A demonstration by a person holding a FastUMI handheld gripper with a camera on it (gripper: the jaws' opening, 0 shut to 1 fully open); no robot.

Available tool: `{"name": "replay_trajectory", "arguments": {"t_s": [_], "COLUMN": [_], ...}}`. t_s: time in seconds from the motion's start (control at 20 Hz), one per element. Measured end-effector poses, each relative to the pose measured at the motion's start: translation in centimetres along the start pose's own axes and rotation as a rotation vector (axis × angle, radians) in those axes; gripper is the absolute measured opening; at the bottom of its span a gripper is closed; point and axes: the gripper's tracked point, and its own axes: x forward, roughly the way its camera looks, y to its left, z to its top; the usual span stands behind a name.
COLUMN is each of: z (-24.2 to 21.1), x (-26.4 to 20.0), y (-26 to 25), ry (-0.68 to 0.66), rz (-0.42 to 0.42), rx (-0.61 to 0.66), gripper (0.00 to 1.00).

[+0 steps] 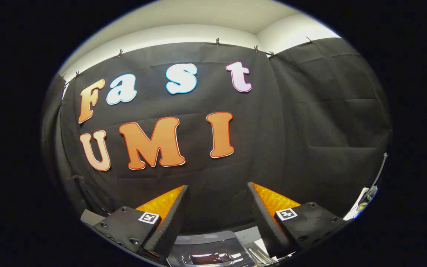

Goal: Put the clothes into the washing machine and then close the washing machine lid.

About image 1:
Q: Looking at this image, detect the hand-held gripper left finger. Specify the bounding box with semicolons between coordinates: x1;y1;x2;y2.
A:
94;185;190;259

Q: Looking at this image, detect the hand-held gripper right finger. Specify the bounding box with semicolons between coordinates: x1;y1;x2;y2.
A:
247;182;347;259

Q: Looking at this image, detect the grey washing machine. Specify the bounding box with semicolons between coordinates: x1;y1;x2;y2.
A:
166;230;278;267

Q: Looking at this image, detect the black backdrop cloth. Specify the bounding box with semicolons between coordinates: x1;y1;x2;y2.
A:
42;36;391;236

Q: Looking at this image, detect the grey upright pole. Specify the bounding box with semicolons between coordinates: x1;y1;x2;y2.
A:
374;152;388;188

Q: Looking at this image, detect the row of backdrop clips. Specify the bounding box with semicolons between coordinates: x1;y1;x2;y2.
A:
60;36;316;84

